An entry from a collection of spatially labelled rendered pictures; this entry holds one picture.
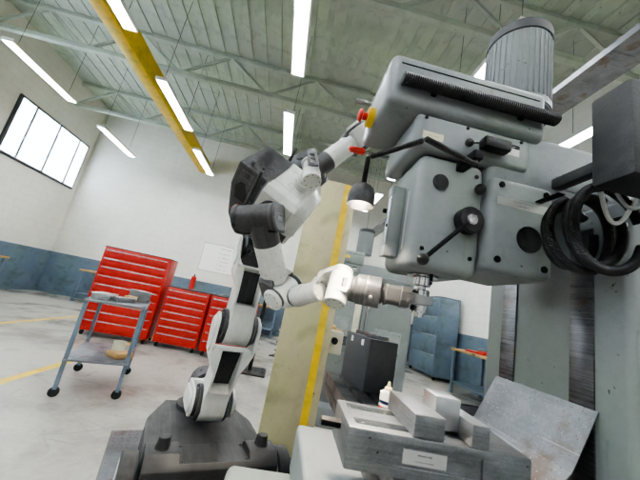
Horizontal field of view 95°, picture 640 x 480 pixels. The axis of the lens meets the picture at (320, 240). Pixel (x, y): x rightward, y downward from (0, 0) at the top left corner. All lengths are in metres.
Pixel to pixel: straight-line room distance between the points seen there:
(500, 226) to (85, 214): 11.61
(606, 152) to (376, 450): 0.74
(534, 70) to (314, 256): 1.91
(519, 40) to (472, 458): 1.18
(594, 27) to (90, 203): 12.70
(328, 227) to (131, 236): 9.01
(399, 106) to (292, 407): 2.28
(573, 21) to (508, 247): 6.12
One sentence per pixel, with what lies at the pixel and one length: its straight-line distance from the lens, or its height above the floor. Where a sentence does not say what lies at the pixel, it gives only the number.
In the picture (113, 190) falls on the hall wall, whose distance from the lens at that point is 11.74.
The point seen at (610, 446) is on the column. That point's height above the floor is 1.01.
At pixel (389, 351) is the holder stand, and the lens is 1.21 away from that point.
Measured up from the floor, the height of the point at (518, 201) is 1.54.
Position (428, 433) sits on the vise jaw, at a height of 0.98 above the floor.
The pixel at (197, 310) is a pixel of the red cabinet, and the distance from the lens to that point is 5.56.
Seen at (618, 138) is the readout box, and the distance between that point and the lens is 0.85.
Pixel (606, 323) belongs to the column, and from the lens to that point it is 0.97.
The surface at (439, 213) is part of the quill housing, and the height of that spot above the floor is 1.46.
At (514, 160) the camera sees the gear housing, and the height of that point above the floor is 1.66.
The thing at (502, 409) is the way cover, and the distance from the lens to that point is 1.13.
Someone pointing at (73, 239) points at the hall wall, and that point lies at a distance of 11.84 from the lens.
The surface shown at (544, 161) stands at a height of 1.68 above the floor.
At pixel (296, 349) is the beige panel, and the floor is 0.80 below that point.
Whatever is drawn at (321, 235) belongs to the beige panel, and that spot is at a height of 1.77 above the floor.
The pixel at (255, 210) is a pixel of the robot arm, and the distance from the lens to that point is 0.93.
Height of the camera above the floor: 1.17
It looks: 13 degrees up
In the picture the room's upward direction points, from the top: 11 degrees clockwise
